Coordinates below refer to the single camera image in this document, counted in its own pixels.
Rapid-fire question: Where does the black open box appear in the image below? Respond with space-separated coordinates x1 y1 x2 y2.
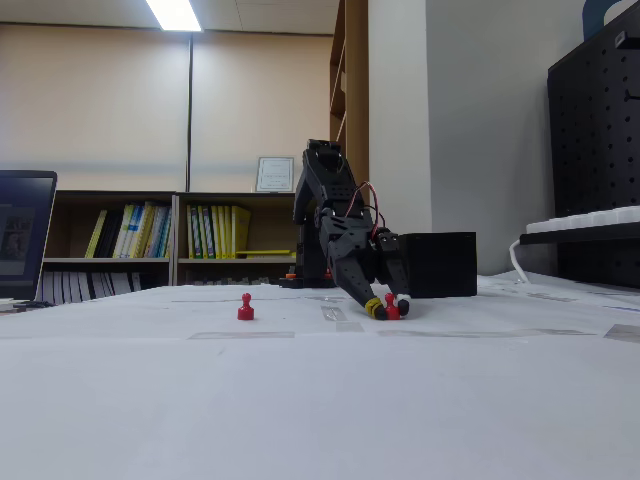
394 231 478 299

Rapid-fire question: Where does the framed white certificate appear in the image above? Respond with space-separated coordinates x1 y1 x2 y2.
255 156 296 194

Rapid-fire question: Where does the white paper table cover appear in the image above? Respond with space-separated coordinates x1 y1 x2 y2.
0 272 640 480

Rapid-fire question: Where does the tall wooden bookshelf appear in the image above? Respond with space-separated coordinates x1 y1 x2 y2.
328 0 370 284

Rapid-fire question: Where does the light blue white book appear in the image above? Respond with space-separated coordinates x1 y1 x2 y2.
147 204 174 259

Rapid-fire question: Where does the white power strip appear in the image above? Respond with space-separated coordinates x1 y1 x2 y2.
525 204 640 235

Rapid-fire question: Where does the yellow white book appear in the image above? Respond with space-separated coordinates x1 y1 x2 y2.
112 203 137 259

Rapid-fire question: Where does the black pegboard panel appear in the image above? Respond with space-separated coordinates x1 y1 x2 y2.
547 2 640 290

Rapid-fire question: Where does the black book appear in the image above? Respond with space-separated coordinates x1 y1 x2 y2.
94 208 126 259

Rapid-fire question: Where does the thin yellow book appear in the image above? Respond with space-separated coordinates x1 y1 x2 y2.
84 209 109 259

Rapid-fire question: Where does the ceiling light panel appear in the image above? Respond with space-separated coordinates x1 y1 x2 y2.
145 0 204 33

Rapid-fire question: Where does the blue partition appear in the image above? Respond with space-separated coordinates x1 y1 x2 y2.
582 0 624 41

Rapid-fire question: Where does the dark laptop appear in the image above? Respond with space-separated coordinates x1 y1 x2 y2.
0 170 59 302

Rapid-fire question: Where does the white power strip cable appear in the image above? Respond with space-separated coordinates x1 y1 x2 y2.
508 238 531 284

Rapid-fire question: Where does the black wall cable duct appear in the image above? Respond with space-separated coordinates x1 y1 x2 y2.
185 31 195 193

